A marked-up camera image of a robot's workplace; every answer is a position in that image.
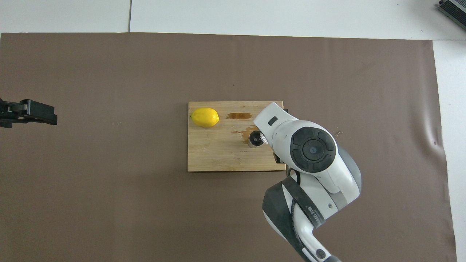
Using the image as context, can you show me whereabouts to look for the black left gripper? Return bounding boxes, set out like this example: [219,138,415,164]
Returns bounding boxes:
[0,98,58,128]

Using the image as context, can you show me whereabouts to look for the steel double jigger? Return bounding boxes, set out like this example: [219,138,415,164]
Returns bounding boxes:
[248,131,264,148]

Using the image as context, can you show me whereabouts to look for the wooden cutting board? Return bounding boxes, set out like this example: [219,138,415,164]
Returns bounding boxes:
[187,101,291,172]

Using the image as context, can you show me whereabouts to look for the yellow lemon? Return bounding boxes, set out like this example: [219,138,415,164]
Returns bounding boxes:
[191,107,220,128]

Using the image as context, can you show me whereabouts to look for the brown paper table mat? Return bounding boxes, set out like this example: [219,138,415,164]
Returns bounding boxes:
[0,32,458,262]

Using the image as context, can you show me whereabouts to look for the grey finned electronics box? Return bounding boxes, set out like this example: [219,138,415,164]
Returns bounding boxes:
[437,0,466,30]

